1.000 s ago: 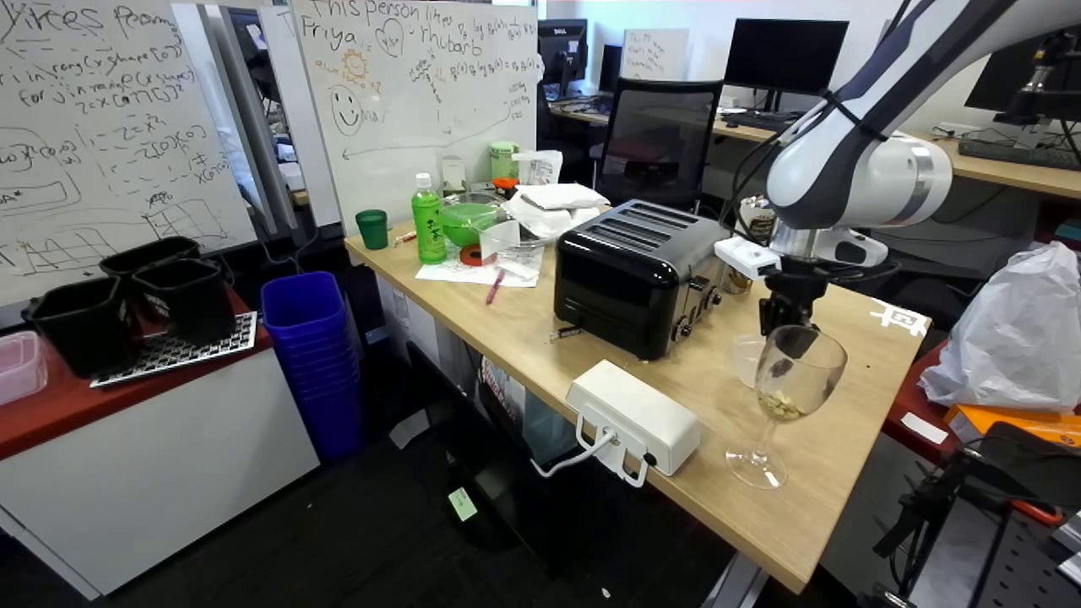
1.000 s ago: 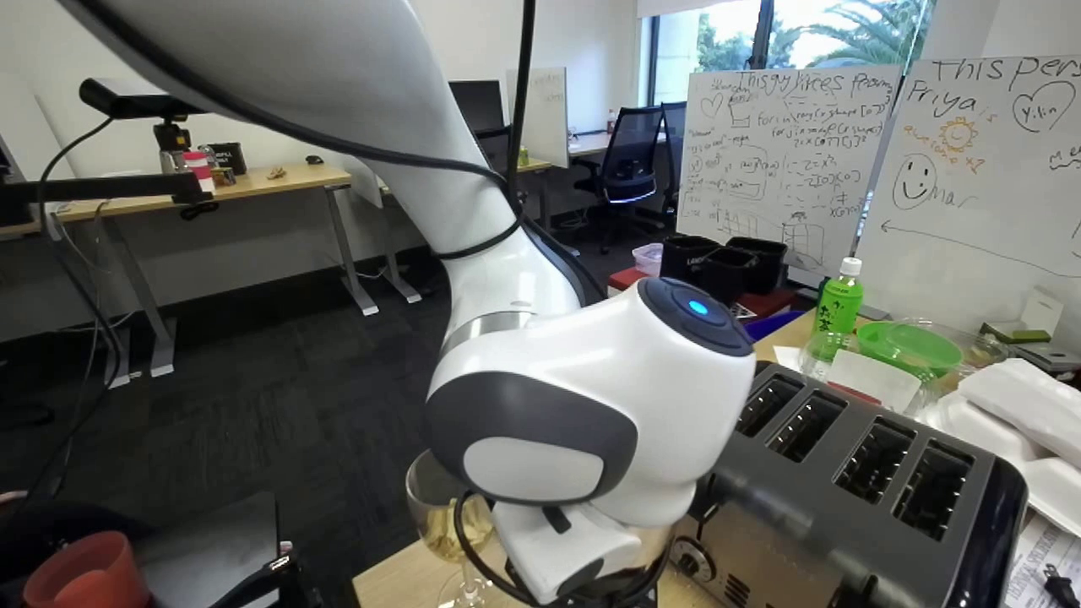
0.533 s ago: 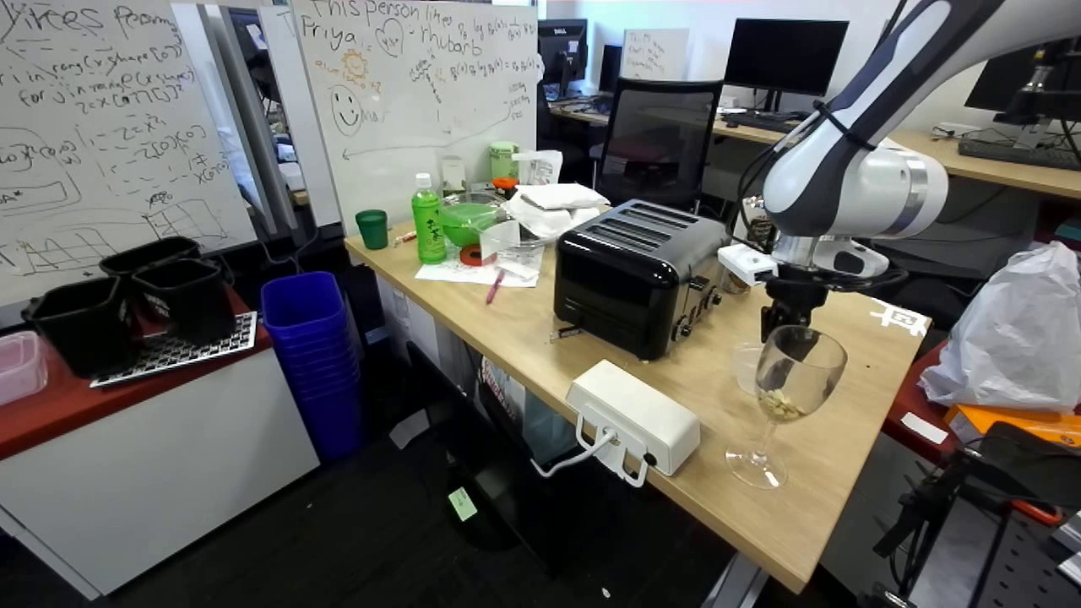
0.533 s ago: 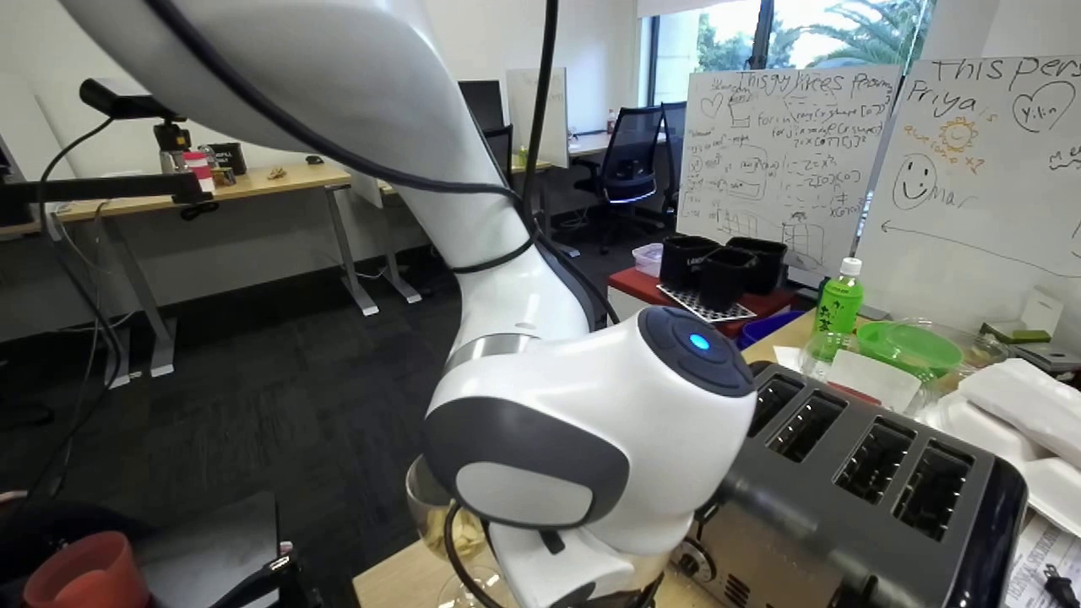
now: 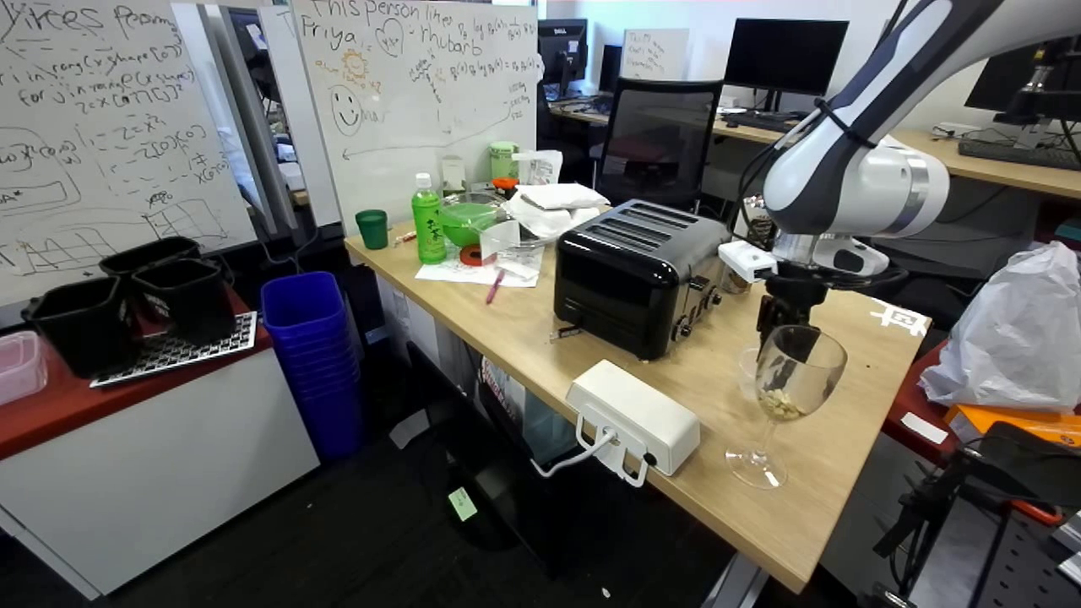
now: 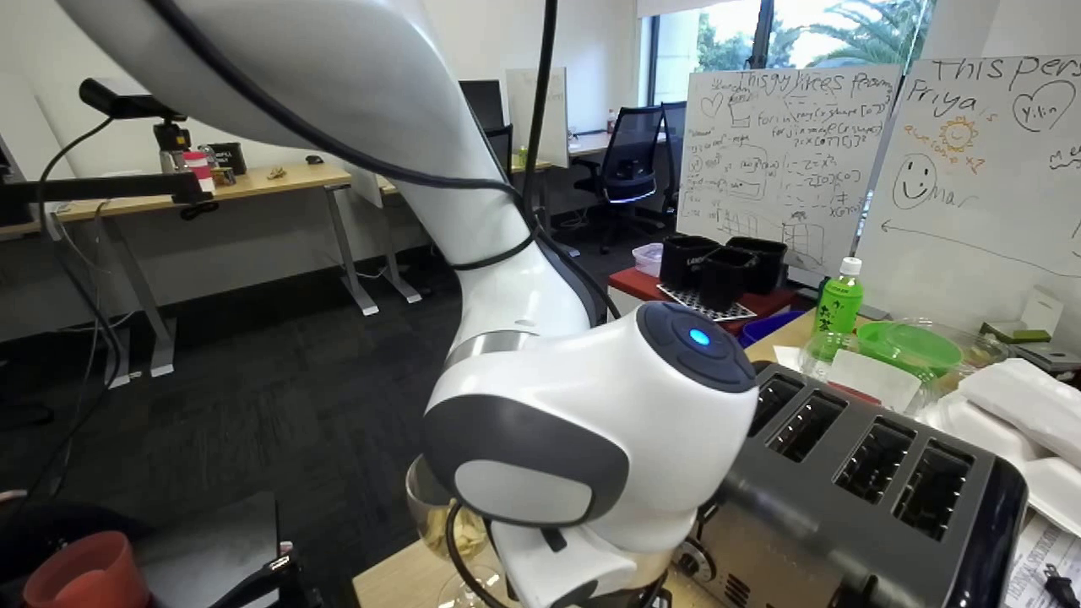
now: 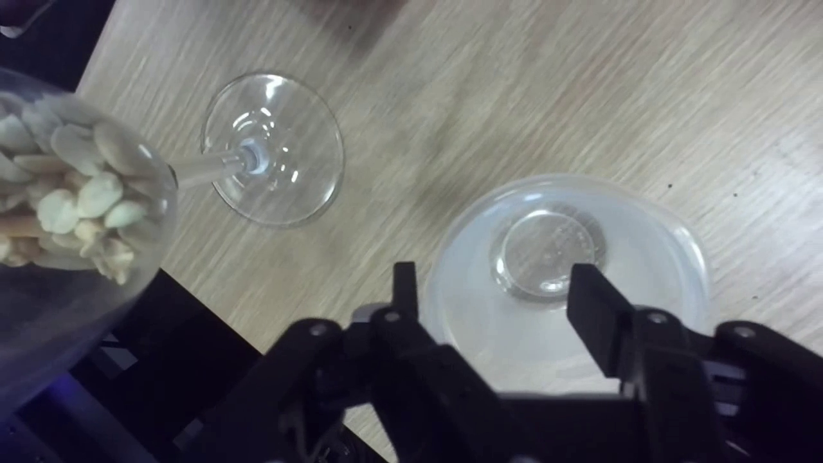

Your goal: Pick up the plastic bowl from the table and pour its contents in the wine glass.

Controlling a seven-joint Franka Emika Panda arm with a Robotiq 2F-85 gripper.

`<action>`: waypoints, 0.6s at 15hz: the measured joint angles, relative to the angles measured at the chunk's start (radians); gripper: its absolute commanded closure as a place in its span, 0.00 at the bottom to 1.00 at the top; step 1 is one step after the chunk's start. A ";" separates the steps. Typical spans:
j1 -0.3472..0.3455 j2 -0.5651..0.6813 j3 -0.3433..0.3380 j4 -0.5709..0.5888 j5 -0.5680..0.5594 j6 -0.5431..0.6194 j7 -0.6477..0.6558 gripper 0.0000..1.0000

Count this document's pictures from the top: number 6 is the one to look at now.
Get black four-slot toaster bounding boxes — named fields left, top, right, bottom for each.
left=673, top=359, right=1032, bottom=608

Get red cup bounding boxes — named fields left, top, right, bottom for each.
left=21, top=528, right=153, bottom=608

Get white styrofoam tray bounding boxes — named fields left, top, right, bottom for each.
left=916, top=390, right=1040, bottom=467
left=956, top=355, right=1081, bottom=471

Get whiteboard with dense writing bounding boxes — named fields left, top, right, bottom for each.
left=673, top=59, right=906, bottom=273

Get black computer monitor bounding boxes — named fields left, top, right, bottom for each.
left=457, top=77, right=509, bottom=133

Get black tripod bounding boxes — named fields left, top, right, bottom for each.
left=210, top=535, right=312, bottom=608

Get white paper sheet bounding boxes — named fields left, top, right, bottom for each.
left=799, top=343, right=924, bottom=415

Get pale nuts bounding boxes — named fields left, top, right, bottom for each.
left=412, top=504, right=491, bottom=577

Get black plastic pot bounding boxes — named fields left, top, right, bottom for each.
left=727, top=233, right=793, bottom=301
left=695, top=244, right=761, bottom=311
left=655, top=233, right=727, bottom=293

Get green plastic bottle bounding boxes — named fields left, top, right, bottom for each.
left=811, top=253, right=869, bottom=367

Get whiteboard with smiley face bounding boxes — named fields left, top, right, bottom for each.
left=857, top=50, right=1081, bottom=341

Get clear wine glass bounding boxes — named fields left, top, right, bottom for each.
left=402, top=452, right=522, bottom=608

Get wooden office desk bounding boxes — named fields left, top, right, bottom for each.
left=0, top=156, right=400, bottom=246

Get black mesh office chair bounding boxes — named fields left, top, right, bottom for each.
left=591, top=103, right=668, bottom=229

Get white perforated tray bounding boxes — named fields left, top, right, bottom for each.
left=655, top=276, right=761, bottom=332

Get white cabinet red top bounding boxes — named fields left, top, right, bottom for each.
left=604, top=264, right=811, bottom=341

